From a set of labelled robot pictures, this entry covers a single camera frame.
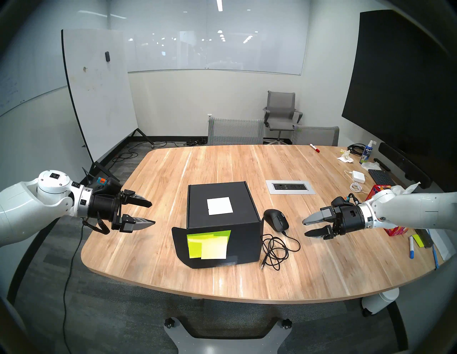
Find pale yellow sticky note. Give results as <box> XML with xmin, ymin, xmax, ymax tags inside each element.
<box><xmin>201</xmin><ymin>236</ymin><xmax>228</xmax><ymax>259</ymax></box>

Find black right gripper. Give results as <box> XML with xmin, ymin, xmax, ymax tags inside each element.
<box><xmin>302</xmin><ymin>205</ymin><xmax>365</xmax><ymax>240</ymax></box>

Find black keyboard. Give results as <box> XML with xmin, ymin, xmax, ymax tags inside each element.
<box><xmin>368</xmin><ymin>169</ymin><xmax>397</xmax><ymax>188</ymax></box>

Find grey office chair with armrests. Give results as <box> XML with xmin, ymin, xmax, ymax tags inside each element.
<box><xmin>263</xmin><ymin>91</ymin><xmax>303</xmax><ymax>145</ymax></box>

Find glass whiteboard with blue writing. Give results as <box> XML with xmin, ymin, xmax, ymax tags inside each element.
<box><xmin>0</xmin><ymin>0</ymin><xmax>68</xmax><ymax>118</ymax></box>

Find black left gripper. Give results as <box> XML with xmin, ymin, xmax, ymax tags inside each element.
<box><xmin>87</xmin><ymin>187</ymin><xmax>156</xmax><ymax>234</ymax></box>

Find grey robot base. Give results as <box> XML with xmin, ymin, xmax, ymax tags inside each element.
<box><xmin>164</xmin><ymin>316</ymin><xmax>293</xmax><ymax>354</ymax></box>

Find black floor cables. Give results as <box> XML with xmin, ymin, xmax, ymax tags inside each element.
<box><xmin>107</xmin><ymin>137</ymin><xmax>208</xmax><ymax>168</ymax></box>

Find black cardboard box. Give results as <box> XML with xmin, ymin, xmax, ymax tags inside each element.
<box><xmin>171</xmin><ymin>181</ymin><xmax>265</xmax><ymax>269</ymax></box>

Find lime green sticky note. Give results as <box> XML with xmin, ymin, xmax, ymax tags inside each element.
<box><xmin>187</xmin><ymin>230</ymin><xmax>231</xmax><ymax>258</ymax></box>

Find silver table power outlet panel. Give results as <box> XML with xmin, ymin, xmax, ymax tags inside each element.
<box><xmin>265</xmin><ymin>180</ymin><xmax>316</xmax><ymax>195</ymax></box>

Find white freestanding whiteboard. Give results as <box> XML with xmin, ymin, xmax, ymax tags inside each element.
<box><xmin>61</xmin><ymin>29</ymin><xmax>156</xmax><ymax>175</ymax></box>

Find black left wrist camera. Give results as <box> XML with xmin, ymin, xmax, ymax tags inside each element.
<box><xmin>94</xmin><ymin>177</ymin><xmax>122</xmax><ymax>196</ymax></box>

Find black hanging cable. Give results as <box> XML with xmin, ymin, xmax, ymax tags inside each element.
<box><xmin>62</xmin><ymin>221</ymin><xmax>90</xmax><ymax>354</ymax></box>

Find grey ribbed mesh chair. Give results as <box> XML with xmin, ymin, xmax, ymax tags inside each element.
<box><xmin>208</xmin><ymin>116</ymin><xmax>265</xmax><ymax>146</ymax></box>

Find white sticky note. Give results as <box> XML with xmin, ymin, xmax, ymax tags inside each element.
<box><xmin>207</xmin><ymin>197</ymin><xmax>233</xmax><ymax>216</ymax></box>

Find whiteboard cleaner spray bottle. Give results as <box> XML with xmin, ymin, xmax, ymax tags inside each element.
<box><xmin>360</xmin><ymin>140</ymin><xmax>377</xmax><ymax>165</ymax></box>

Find black wired computer mouse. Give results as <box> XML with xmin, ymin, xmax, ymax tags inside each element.
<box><xmin>261</xmin><ymin>209</ymin><xmax>301</xmax><ymax>270</ymax></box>

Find black flat eraser block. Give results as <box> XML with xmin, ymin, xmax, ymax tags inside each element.
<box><xmin>415</xmin><ymin>228</ymin><xmax>434</xmax><ymax>248</ymax></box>

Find colourful floral tissue box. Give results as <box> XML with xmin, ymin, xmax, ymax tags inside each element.
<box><xmin>368</xmin><ymin>182</ymin><xmax>422</xmax><ymax>237</ymax></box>

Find wall-mounted glass whiteboard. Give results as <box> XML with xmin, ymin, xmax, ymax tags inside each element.
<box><xmin>107</xmin><ymin>0</ymin><xmax>311</xmax><ymax>75</ymax></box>

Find white power adapter with cable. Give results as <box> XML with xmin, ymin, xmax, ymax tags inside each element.
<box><xmin>345</xmin><ymin>170</ymin><xmax>370</xmax><ymax>195</ymax></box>

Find black video conference bar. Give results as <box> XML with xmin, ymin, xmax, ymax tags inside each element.
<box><xmin>378</xmin><ymin>142</ymin><xmax>433</xmax><ymax>189</ymax></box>

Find large black wall screen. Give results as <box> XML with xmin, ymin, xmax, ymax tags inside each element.
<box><xmin>341</xmin><ymin>10</ymin><xmax>457</xmax><ymax>200</ymax></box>

